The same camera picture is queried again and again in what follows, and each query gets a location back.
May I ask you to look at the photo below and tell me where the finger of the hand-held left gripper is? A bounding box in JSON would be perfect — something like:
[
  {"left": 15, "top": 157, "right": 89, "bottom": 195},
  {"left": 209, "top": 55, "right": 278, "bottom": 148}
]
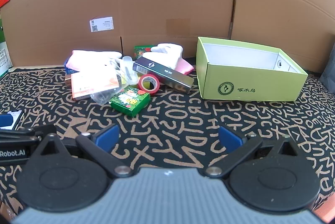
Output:
[
  {"left": 0, "top": 110, "right": 25, "bottom": 131},
  {"left": 0, "top": 125, "right": 57, "bottom": 145}
]

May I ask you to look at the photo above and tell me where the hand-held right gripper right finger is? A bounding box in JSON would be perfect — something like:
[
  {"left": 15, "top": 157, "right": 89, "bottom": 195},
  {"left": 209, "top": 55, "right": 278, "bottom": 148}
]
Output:
[{"left": 205, "top": 125, "right": 307, "bottom": 179}]

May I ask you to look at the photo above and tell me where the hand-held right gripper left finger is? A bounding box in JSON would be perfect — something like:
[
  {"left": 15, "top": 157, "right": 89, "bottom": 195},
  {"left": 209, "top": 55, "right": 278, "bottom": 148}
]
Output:
[{"left": 29, "top": 123, "right": 133, "bottom": 179}]

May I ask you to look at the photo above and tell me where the orange and white medicine box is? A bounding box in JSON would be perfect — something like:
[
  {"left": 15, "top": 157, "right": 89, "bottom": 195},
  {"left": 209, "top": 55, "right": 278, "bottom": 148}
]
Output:
[{"left": 71, "top": 67, "right": 123, "bottom": 101}]

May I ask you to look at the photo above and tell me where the green cardboard shoebox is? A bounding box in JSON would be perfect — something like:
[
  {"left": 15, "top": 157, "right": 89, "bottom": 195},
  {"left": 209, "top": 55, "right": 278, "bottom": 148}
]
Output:
[{"left": 196, "top": 36, "right": 309, "bottom": 102}]

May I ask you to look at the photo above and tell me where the white glove with pink cuff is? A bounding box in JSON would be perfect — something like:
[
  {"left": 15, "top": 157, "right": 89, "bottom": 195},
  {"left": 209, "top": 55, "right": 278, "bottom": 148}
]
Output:
[
  {"left": 143, "top": 43, "right": 195, "bottom": 75},
  {"left": 65, "top": 50, "right": 123, "bottom": 74}
]

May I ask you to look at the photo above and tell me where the blue small pack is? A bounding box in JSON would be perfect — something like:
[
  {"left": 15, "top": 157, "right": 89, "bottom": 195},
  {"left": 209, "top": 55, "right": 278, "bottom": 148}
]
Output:
[{"left": 64, "top": 55, "right": 75, "bottom": 69}]

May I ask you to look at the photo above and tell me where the green strawberry-print small box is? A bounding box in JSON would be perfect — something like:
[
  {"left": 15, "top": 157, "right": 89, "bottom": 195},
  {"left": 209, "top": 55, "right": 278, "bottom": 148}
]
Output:
[
  {"left": 109, "top": 85, "right": 151, "bottom": 118},
  {"left": 133, "top": 45, "right": 155, "bottom": 61}
]

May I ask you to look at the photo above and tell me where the clear plastic bag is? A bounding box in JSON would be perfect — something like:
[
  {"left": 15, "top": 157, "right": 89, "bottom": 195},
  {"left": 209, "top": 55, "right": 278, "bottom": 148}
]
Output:
[{"left": 90, "top": 67, "right": 131, "bottom": 105}]

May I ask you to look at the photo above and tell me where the black letter-print mat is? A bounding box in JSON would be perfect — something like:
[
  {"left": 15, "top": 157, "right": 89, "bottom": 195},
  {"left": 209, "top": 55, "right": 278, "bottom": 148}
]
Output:
[{"left": 0, "top": 66, "right": 335, "bottom": 224}]

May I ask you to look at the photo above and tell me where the red tape roll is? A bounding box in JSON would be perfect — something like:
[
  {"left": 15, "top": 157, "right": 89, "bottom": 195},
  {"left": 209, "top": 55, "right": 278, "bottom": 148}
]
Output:
[{"left": 138, "top": 73, "right": 161, "bottom": 97}]

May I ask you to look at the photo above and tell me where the white plastic basket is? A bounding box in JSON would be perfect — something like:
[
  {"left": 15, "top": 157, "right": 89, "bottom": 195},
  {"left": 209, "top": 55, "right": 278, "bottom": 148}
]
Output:
[{"left": 0, "top": 42, "right": 12, "bottom": 76}]

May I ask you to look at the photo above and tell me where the clear plastic container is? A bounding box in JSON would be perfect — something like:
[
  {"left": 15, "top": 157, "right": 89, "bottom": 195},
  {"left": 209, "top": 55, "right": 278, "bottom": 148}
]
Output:
[{"left": 119, "top": 56, "right": 139, "bottom": 86}]

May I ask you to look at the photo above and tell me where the long black box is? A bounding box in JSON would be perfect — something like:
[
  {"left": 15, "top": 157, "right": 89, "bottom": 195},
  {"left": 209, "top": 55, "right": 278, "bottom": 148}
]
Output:
[{"left": 133, "top": 57, "right": 195, "bottom": 94}]

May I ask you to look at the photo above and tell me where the green carton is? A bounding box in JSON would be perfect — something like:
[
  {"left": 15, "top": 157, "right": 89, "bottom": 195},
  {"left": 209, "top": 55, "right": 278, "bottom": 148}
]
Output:
[{"left": 0, "top": 17, "right": 6, "bottom": 50}]

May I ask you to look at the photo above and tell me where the white shipping label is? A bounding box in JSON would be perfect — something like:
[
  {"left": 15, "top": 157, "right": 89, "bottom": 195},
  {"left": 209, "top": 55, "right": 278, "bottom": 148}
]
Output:
[{"left": 89, "top": 17, "right": 115, "bottom": 33}]

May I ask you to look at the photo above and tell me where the grey fabric object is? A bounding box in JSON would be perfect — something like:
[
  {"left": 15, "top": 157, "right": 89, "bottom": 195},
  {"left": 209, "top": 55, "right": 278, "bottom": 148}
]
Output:
[{"left": 320, "top": 42, "right": 335, "bottom": 95}]

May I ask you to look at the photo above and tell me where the orange textured mat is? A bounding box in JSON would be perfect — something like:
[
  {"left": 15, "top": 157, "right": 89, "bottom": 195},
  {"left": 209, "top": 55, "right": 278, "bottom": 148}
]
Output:
[{"left": 313, "top": 203, "right": 335, "bottom": 224}]

